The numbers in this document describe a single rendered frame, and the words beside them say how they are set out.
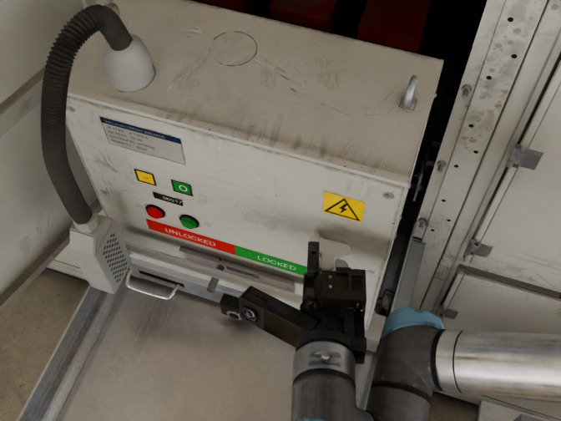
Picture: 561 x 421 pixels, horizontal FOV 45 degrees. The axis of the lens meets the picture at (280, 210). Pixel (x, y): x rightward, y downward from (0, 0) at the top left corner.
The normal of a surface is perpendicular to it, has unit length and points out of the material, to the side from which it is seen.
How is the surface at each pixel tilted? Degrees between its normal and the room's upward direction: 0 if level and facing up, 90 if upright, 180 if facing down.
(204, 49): 0
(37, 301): 0
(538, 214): 90
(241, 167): 90
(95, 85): 0
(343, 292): 15
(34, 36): 90
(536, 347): 33
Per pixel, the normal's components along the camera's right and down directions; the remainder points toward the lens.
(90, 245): -0.29, 0.44
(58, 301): 0.00, -0.53
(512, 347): -0.42, -0.74
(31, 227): 0.83, 0.47
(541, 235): -0.32, 0.81
